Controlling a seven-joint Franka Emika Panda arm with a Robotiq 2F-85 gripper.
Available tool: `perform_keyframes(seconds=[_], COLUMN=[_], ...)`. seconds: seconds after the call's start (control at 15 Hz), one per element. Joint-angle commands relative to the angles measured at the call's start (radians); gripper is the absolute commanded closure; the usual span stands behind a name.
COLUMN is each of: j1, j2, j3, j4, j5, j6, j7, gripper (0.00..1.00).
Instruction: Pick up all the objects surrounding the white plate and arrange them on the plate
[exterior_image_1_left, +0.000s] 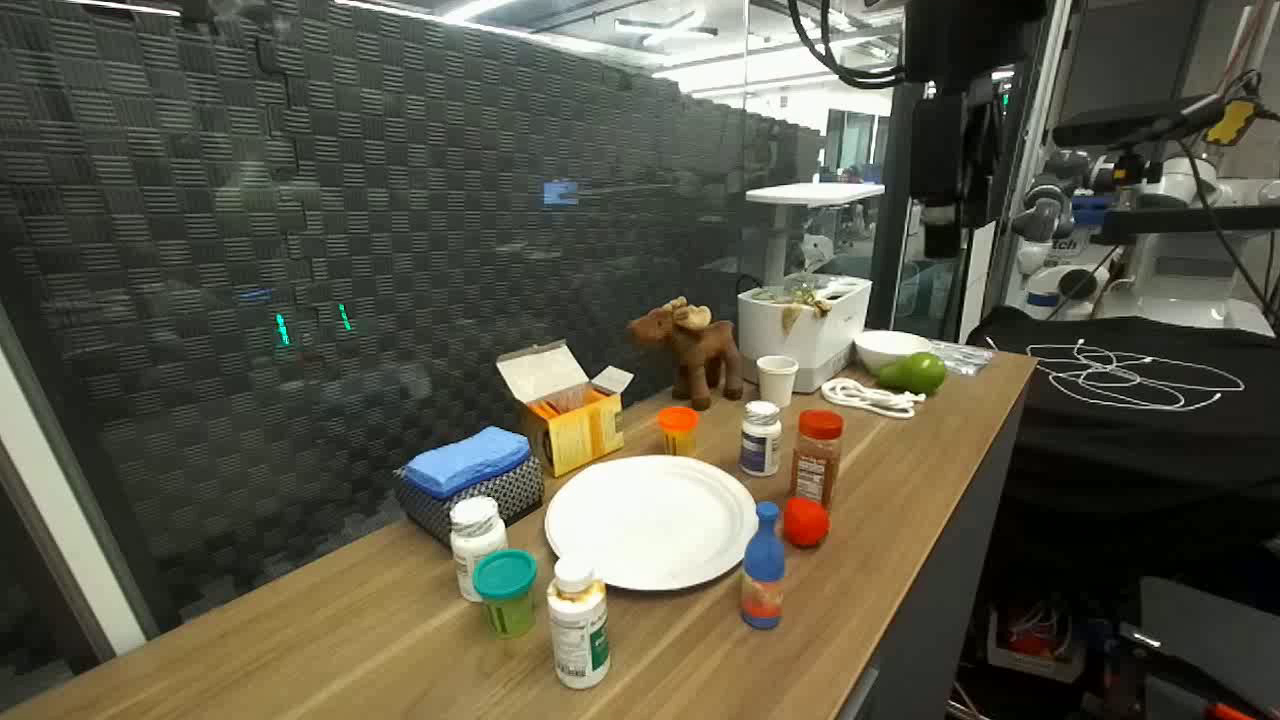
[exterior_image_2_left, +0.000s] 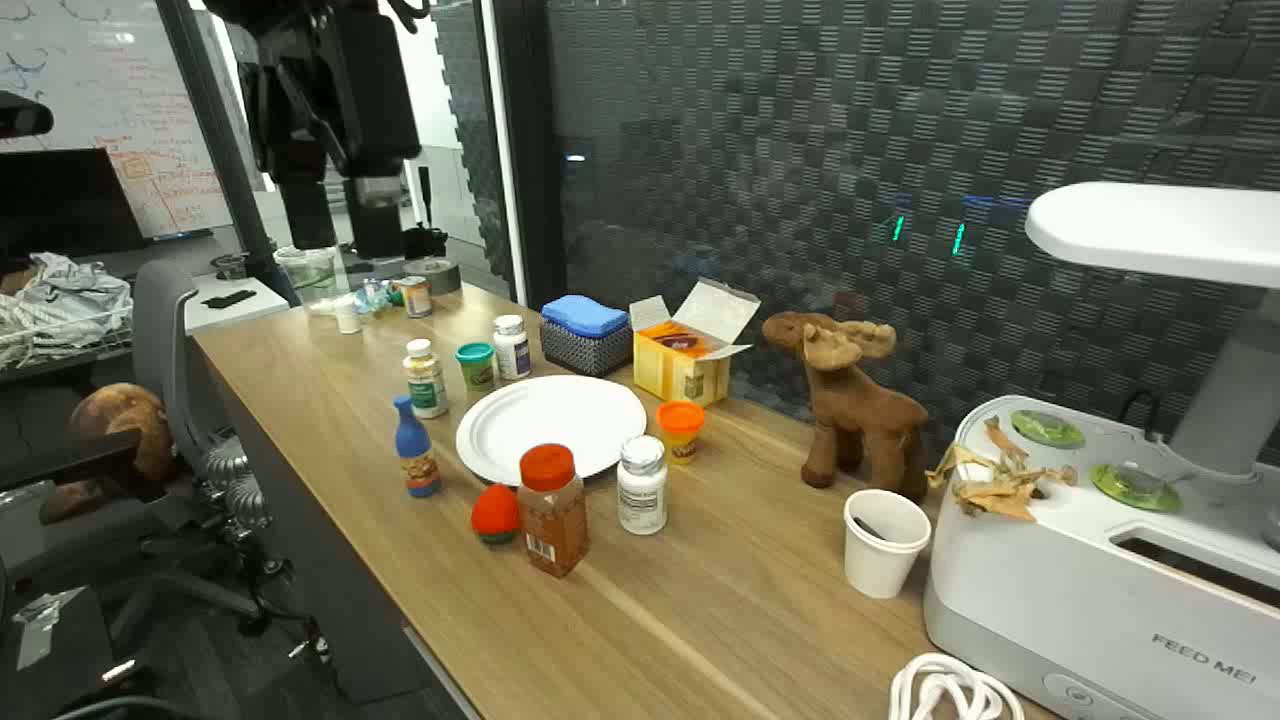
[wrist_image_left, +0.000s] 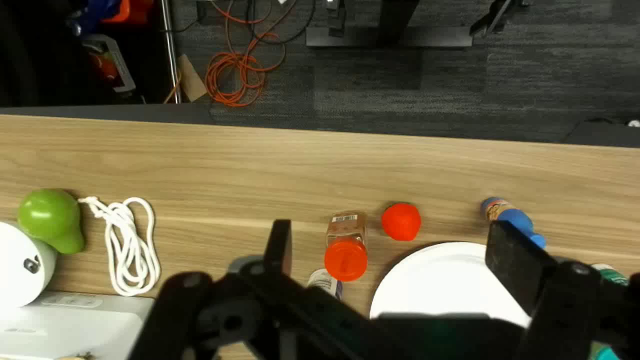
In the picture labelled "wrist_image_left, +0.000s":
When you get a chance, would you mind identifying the white rope coil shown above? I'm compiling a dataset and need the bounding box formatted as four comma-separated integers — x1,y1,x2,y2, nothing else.
79,193,163,297

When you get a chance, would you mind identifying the white appliance base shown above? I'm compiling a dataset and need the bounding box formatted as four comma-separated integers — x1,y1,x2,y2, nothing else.
0,292,155,360

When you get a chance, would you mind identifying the white bowl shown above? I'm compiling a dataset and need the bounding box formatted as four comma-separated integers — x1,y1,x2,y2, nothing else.
0,221,56,310

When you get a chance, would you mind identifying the red strawberry toy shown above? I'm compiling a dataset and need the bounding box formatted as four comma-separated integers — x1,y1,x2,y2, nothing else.
381,201,423,242

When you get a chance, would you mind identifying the orange lid spice jar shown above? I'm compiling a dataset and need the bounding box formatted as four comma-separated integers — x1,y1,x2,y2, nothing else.
325,211,368,281

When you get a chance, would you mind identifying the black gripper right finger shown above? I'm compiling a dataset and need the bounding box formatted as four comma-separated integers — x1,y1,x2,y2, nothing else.
486,219,558,314

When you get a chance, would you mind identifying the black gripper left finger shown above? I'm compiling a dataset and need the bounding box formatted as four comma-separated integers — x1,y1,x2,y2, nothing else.
264,219,292,273

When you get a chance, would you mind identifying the white paper plate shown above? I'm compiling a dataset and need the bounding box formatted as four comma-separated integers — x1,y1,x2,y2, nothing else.
370,242,531,327

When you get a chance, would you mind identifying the green pear toy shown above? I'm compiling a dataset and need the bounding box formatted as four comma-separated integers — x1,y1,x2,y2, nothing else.
17,188,87,256

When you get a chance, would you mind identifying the blue toy bottle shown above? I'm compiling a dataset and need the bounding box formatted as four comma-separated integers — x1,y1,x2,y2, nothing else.
480,196,546,248

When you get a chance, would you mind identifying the orange cable on floor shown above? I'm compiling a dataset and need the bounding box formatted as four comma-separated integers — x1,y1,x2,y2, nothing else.
202,0,288,109

